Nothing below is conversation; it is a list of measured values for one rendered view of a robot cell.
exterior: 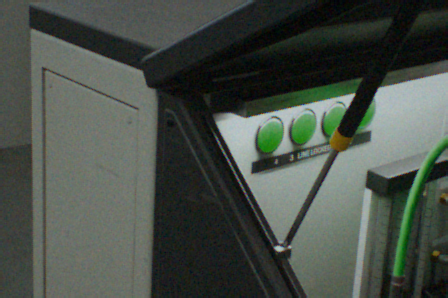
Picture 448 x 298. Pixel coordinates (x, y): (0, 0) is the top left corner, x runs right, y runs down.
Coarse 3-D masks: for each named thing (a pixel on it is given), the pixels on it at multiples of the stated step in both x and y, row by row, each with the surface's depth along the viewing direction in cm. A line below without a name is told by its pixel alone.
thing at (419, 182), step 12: (444, 144) 117; (432, 156) 120; (420, 168) 123; (420, 180) 123; (420, 192) 125; (408, 204) 126; (408, 216) 127; (408, 228) 128; (408, 240) 129; (396, 264) 130; (396, 276) 131
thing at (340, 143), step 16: (416, 0) 80; (400, 16) 81; (416, 16) 81; (400, 32) 82; (384, 48) 83; (400, 48) 84; (384, 64) 84; (368, 80) 86; (368, 96) 87; (352, 112) 88; (336, 128) 91; (352, 128) 89; (336, 144) 91; (320, 176) 94; (304, 208) 97; (288, 240) 100; (288, 256) 101
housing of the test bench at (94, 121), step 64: (64, 0) 128; (128, 0) 131; (192, 0) 133; (64, 64) 121; (128, 64) 110; (64, 128) 124; (128, 128) 113; (64, 192) 127; (128, 192) 116; (64, 256) 130; (128, 256) 118
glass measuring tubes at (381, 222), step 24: (384, 168) 133; (408, 168) 134; (432, 168) 137; (384, 192) 131; (408, 192) 139; (432, 192) 140; (384, 216) 134; (360, 240) 136; (384, 240) 135; (360, 264) 137; (384, 264) 141; (408, 264) 141; (360, 288) 138; (384, 288) 141; (408, 288) 143
